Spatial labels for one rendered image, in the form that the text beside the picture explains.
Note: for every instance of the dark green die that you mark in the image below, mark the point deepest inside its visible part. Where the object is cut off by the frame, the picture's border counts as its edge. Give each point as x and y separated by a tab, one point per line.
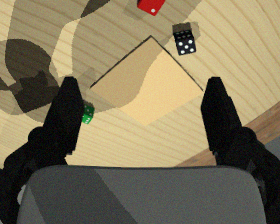
88	114

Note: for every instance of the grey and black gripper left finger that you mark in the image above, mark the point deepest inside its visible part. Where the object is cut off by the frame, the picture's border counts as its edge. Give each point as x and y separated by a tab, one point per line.
47	145

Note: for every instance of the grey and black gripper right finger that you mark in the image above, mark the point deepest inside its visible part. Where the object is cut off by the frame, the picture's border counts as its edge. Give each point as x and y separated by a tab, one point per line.
237	146

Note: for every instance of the red die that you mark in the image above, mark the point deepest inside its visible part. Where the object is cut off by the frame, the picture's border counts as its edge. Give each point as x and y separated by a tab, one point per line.
150	6

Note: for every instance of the black die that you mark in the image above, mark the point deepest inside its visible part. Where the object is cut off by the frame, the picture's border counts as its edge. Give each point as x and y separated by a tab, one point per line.
185	42

